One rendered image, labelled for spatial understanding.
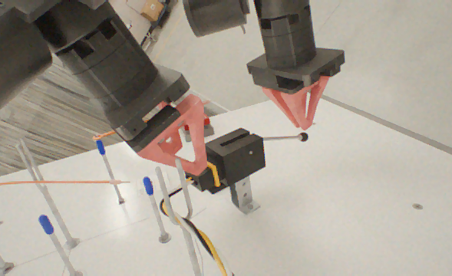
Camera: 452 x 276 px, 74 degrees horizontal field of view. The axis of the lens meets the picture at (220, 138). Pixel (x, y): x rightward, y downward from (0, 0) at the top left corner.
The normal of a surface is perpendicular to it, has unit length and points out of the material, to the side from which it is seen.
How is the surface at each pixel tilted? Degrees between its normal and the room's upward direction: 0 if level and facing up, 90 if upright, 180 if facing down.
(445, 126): 0
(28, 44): 127
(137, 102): 26
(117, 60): 101
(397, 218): 47
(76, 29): 93
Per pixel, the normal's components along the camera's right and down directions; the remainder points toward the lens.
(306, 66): -0.29, -0.80
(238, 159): 0.54, 0.31
